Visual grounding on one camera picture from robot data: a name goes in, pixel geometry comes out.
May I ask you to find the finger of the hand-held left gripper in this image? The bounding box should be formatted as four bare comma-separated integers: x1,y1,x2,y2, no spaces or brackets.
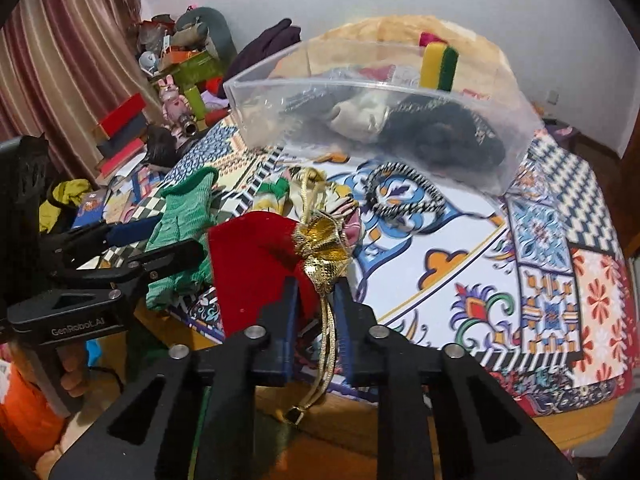
47,238,207,295
40,217,162,263

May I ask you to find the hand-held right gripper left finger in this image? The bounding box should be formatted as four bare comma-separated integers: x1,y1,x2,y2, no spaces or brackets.
50,275,321,480

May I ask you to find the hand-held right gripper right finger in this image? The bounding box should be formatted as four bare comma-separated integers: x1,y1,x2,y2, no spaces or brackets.
332,277,581,480

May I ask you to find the green knit glove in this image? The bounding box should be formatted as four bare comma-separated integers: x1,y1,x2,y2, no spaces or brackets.
144,166,222,312

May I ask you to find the red velvet pouch gold ribbon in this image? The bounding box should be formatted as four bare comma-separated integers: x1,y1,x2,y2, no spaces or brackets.
206,167,362,428

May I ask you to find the clear plastic bin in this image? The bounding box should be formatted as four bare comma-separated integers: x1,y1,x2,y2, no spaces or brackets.
222,35,544,197

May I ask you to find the person's left forearm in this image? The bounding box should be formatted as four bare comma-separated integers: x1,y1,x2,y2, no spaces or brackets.
0,357,76,471

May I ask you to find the person's left hand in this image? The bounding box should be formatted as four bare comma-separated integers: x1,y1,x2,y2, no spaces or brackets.
56,342,93,401

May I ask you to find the yellow green cloth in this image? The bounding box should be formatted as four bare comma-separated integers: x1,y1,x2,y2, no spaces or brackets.
39,179,94,234

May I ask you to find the blue book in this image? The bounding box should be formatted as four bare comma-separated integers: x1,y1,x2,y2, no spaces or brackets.
71,191,109,229

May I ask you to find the black bag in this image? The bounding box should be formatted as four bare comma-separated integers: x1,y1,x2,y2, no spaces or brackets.
144,125,179,169

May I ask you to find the stack of red boxes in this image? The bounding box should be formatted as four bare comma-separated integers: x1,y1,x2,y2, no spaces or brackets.
92,92,152,182

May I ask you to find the floral patterned sock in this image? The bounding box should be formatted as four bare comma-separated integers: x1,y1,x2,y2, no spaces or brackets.
249,166,362,247

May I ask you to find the pink bunny toy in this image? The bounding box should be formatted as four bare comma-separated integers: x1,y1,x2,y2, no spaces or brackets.
157,74,194,137

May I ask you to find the printed blanket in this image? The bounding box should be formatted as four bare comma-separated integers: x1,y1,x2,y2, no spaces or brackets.
95,119,632,417

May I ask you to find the striped curtain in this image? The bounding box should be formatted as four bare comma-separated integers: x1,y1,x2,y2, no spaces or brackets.
0,0,167,182

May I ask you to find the green cylinder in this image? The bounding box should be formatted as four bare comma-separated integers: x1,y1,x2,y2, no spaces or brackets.
184,85,209,122

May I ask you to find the black white striped hair band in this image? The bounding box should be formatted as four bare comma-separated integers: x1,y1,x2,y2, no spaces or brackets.
362,162,449,219

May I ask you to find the white round toy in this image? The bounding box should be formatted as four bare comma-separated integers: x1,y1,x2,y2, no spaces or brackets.
138,51,160,79

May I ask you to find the green box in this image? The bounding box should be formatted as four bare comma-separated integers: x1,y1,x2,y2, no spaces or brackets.
160,50,224,87

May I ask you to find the dark striped cloth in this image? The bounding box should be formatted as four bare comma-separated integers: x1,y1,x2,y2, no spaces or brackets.
279,85,351,122

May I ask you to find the grey plush cushion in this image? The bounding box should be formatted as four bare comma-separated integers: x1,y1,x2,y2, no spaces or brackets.
174,7,239,62

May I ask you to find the white cloth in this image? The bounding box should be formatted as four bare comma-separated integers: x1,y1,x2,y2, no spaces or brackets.
329,94,392,142

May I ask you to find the black fuzzy cloth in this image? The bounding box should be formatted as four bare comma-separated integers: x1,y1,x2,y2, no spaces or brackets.
379,101,507,172

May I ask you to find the dark purple cloth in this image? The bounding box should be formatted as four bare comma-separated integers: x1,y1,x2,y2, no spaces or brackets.
217,18,304,99

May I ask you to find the yellow green sponge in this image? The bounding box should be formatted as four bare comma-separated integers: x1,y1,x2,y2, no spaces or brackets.
419,42,460,92

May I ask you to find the dark side table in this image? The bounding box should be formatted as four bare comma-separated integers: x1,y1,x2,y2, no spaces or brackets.
542,117,582,152

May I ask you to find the yellow blanket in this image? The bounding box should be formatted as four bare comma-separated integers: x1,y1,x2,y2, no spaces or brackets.
272,15,522,107

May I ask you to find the wooden bed frame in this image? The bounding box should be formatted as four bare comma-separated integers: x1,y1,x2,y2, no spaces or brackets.
134,304,617,457

